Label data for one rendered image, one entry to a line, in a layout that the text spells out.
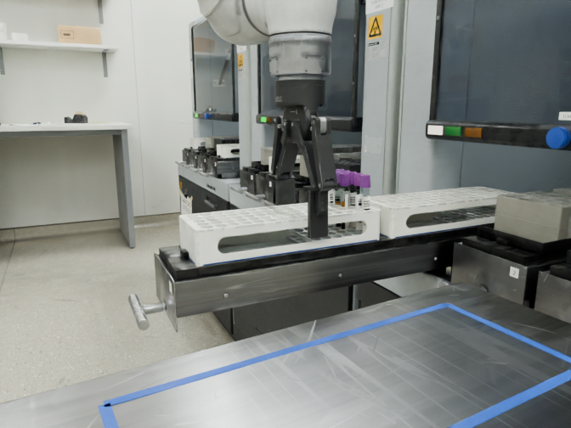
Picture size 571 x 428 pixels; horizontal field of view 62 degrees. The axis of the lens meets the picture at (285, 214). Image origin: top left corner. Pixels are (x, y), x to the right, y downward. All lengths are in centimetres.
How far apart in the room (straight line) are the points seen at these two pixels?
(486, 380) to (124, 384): 27
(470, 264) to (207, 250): 41
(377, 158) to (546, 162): 38
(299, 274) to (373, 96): 56
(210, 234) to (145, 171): 360
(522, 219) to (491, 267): 10
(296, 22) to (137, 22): 360
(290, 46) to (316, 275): 32
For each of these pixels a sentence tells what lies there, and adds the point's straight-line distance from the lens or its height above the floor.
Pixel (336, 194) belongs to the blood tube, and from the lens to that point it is 78.
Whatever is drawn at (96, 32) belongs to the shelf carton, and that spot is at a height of 155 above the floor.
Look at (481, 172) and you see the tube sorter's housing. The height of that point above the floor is 89.
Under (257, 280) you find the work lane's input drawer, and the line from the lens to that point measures 65.
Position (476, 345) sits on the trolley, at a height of 82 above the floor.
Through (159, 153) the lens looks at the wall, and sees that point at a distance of 422.
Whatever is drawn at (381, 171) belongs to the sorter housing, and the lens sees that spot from 110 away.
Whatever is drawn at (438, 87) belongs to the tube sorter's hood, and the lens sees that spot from 94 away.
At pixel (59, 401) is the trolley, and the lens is 39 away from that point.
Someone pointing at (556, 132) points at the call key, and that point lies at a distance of 75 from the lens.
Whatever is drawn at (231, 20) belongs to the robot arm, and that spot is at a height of 115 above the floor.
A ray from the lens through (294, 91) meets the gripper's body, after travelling 68.
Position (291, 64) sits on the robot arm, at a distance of 67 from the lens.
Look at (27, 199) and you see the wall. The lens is 420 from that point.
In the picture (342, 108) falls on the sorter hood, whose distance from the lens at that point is 121.
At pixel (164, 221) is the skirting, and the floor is 3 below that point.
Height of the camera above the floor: 102
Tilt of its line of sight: 13 degrees down
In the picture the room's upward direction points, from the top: straight up
